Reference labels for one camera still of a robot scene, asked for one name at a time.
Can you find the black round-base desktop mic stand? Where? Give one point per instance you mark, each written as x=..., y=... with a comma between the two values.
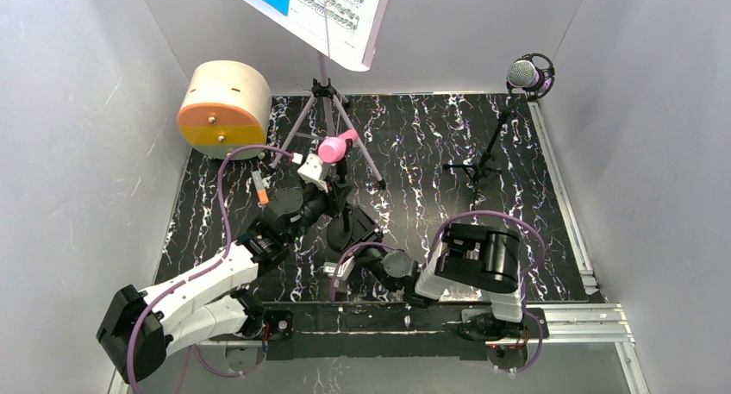
x=335, y=228

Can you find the pink microphone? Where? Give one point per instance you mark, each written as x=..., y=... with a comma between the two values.
x=335, y=148

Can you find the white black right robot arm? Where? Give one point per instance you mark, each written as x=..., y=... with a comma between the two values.
x=478, y=256

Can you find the black tripod microphone stand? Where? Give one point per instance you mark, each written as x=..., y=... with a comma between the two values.
x=477, y=172

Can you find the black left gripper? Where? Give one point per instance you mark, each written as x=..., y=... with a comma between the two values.
x=340, y=190

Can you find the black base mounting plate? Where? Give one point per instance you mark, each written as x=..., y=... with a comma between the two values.
x=388, y=328

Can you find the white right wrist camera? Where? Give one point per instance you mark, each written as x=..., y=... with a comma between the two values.
x=333, y=270

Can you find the purple tripod music stand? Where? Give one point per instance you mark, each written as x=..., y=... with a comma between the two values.
x=322, y=90

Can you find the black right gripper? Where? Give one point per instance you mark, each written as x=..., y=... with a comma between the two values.
x=354, y=231

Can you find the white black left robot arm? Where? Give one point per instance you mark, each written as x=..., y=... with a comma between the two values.
x=141, y=328

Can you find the white sheet music book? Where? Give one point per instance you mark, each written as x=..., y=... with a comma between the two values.
x=344, y=31

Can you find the beige orange drawer cabinet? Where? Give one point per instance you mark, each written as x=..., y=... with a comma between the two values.
x=227, y=106

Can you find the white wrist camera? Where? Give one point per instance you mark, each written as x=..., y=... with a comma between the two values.
x=333, y=270
x=314, y=170

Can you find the aluminium frame rail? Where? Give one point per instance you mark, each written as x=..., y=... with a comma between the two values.
x=603, y=323

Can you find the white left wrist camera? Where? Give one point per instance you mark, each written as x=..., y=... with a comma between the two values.
x=314, y=170

